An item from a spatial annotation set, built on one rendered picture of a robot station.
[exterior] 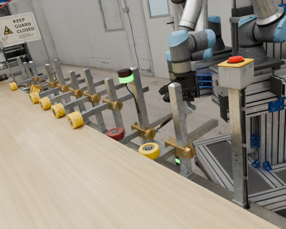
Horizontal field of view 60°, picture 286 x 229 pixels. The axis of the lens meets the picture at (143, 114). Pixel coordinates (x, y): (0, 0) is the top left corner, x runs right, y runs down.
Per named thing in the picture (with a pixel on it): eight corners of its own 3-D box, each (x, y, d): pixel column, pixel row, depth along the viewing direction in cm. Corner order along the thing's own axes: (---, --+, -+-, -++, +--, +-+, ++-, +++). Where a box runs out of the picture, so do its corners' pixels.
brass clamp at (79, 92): (77, 92, 186) (75, 86, 184) (85, 95, 176) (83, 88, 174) (69, 95, 183) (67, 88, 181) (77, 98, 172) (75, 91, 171)
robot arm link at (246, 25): (250, 39, 136) (249, 13, 131) (271, 40, 124) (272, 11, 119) (233, 44, 132) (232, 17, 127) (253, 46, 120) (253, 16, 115)
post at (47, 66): (65, 115, 229) (47, 63, 210) (66, 115, 226) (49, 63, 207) (61, 116, 227) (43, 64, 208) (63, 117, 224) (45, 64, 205)
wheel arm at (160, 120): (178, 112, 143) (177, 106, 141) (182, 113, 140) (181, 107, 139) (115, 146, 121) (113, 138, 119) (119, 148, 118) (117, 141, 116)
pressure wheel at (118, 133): (121, 145, 126) (116, 125, 121) (131, 150, 120) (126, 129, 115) (108, 152, 122) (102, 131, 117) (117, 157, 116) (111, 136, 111)
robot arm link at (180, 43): (193, 28, 92) (174, 33, 89) (196, 58, 96) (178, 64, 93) (181, 29, 99) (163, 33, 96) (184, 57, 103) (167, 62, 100)
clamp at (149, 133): (140, 130, 132) (138, 121, 130) (156, 136, 122) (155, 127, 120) (131, 134, 129) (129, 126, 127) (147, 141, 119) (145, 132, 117)
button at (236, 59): (233, 61, 72) (233, 55, 72) (246, 62, 69) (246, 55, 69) (225, 65, 70) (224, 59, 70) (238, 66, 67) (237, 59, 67)
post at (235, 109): (239, 197, 93) (234, 82, 75) (251, 203, 89) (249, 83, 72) (232, 204, 90) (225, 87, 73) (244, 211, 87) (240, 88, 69)
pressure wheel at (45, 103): (45, 94, 169) (51, 101, 165) (46, 102, 174) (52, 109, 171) (36, 97, 165) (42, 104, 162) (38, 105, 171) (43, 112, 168)
